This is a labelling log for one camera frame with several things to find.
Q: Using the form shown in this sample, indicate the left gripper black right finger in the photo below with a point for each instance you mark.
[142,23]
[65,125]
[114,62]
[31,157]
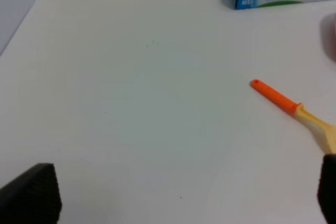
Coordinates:
[326,188]

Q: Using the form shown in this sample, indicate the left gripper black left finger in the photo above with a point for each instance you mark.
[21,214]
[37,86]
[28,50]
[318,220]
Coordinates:
[32,197]

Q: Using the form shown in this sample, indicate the pink square plate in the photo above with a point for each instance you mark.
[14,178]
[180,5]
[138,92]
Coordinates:
[327,35]

